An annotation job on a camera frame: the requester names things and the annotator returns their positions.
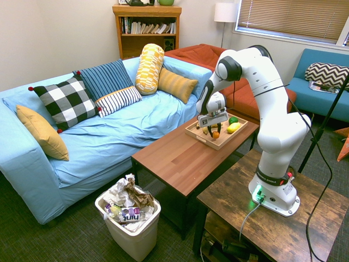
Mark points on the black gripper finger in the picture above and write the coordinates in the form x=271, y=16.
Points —
x=219, y=127
x=209, y=130

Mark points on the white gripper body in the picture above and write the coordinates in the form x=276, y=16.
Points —
x=212, y=118

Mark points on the orange tangerine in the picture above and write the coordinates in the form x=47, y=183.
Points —
x=215, y=134

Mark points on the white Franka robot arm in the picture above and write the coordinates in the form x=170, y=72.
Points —
x=272, y=109

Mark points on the wooden tray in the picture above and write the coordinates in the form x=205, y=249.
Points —
x=223, y=140

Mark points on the yellow banana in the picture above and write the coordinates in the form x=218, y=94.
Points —
x=204, y=131

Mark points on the small brown spotted banana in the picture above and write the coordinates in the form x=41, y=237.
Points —
x=197, y=125

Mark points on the yellow lemon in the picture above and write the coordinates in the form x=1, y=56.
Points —
x=233, y=127

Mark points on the dark green lime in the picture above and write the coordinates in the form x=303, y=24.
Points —
x=233, y=120

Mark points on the brown wooden coffee table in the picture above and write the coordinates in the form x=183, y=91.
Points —
x=177, y=163

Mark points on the orange striped lumbar pillow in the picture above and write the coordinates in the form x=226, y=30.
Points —
x=175, y=84

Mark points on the orange sofa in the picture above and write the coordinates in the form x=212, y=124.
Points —
x=196, y=54

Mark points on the yellow patterned bolster pillow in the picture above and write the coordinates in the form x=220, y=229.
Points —
x=149, y=68

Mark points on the black speaker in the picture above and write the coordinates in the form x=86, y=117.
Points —
x=169, y=44

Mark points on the white navy striped pillow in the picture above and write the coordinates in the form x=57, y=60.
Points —
x=118, y=101

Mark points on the crumpled brown paper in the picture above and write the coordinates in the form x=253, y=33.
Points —
x=137, y=197

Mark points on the light blue sofa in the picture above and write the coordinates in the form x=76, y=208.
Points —
x=109, y=142

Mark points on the black tripod stand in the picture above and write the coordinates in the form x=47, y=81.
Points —
x=321, y=131

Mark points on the wooden bookshelf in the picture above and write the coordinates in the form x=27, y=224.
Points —
x=136, y=45

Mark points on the magazine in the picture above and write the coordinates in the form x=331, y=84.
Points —
x=317, y=86

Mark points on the white floor lamp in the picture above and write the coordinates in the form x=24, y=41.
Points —
x=225, y=12

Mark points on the crumpled white paper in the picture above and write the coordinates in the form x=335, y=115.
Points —
x=117, y=192

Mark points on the row of books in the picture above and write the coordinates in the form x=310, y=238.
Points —
x=148, y=28

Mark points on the hint plastic bottle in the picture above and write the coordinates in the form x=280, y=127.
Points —
x=131, y=214

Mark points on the blue striped pillow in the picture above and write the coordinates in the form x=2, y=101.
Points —
x=105, y=77

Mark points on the black tool under table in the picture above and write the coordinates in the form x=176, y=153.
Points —
x=231, y=247

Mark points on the rustic dark wood side table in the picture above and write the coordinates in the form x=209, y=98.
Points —
x=272, y=234

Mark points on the black white chevron pillow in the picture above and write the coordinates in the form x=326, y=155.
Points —
x=327, y=75

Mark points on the green bowl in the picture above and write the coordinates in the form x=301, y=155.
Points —
x=165, y=2

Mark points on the brown window blinds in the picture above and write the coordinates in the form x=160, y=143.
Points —
x=286, y=16

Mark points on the orange object on floor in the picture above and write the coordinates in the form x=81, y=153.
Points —
x=344, y=148

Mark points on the white trash bin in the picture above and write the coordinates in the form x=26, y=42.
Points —
x=136, y=240

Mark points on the black object on bookshelf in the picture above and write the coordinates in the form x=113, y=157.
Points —
x=139, y=2

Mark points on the black white checkered pillow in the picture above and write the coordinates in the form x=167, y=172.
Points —
x=66, y=102

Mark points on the mustard yellow pillow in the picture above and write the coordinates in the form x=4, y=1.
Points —
x=43, y=133

